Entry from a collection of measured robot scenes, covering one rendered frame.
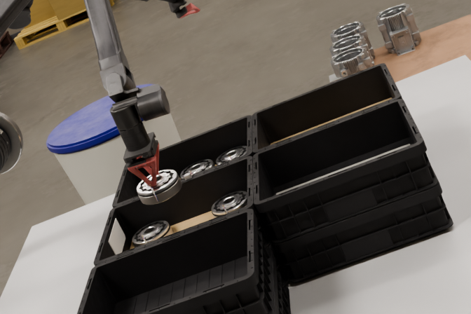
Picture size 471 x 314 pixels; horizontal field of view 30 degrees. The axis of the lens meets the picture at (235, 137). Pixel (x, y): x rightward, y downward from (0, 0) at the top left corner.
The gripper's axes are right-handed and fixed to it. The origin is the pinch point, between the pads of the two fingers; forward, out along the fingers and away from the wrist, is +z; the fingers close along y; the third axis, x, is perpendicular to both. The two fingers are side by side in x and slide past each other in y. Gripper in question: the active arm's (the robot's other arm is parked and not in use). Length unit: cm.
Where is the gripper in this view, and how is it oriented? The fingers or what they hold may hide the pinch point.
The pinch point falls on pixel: (153, 178)
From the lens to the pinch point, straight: 206.0
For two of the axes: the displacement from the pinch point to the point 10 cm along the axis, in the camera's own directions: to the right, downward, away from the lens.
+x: -9.4, 2.9, 1.6
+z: 3.3, 8.5, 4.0
